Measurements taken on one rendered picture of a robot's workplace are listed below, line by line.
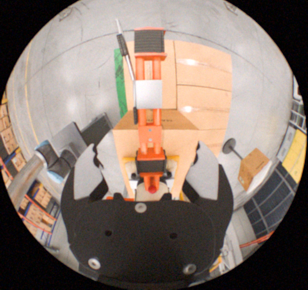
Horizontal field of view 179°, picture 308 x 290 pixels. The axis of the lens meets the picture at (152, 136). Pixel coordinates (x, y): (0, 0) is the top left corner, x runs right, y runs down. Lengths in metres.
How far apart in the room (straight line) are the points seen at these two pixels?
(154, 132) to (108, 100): 1.24
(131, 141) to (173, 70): 0.62
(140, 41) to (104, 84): 1.25
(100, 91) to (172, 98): 1.02
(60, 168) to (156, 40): 0.89
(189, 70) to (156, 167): 0.75
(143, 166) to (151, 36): 0.36
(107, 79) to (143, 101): 1.24
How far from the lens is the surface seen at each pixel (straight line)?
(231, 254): 1.89
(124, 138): 0.45
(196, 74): 0.88
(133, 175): 0.53
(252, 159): 1.75
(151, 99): 0.24
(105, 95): 1.46
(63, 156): 0.94
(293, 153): 7.40
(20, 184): 0.72
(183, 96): 0.83
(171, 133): 0.44
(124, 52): 0.25
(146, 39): 0.26
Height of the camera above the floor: 1.33
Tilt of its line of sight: 62 degrees down
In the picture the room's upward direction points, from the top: 177 degrees clockwise
